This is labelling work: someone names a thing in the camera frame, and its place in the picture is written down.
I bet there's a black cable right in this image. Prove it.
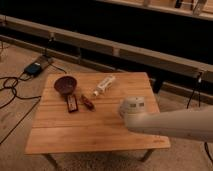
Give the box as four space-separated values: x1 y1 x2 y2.
185 75 213 164

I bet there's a wooden slat table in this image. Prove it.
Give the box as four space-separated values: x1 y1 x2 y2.
25 72 170 154

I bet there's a white plastic bottle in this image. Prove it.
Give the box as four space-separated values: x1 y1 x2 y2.
93 75 116 96

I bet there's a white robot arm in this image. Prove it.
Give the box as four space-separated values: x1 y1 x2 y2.
119 97 213 143

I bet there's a black floor cable left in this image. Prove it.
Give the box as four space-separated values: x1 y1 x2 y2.
0 71 42 145

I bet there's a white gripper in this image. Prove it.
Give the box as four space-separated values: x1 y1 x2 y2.
119 96 146 117

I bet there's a small brown red object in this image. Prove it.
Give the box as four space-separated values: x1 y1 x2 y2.
81 95 95 110

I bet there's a dark red bowl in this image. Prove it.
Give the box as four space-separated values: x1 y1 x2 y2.
54 76 77 95

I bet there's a black power adapter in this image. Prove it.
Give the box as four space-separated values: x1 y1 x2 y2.
24 62 42 76

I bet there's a wooden shelf rail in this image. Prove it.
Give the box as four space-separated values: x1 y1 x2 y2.
0 14 213 83

